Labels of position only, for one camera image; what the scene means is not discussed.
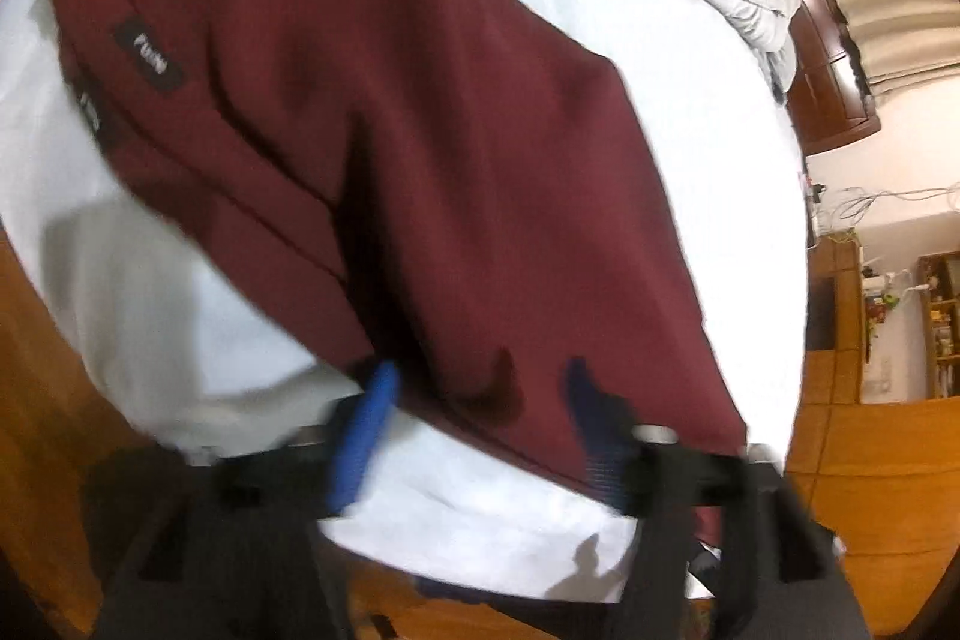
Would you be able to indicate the wooden shelf with clutter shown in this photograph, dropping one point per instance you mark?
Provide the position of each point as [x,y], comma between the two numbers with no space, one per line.
[941,325]

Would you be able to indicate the maroon pants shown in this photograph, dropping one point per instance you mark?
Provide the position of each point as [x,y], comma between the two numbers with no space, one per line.
[375,123]

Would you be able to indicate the bed with white sheet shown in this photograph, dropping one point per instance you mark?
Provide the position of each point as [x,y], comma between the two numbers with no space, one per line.
[675,123]

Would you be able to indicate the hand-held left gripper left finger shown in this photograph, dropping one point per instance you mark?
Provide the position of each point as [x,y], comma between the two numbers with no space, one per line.
[364,437]

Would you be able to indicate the dark wooden headboard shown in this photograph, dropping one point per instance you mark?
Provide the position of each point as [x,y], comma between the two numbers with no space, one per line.
[832,100]

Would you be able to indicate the wooden cabinet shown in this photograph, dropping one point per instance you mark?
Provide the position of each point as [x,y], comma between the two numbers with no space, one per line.
[840,325]

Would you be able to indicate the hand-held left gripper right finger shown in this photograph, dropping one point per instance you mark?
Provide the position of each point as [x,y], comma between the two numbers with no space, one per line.
[600,437]

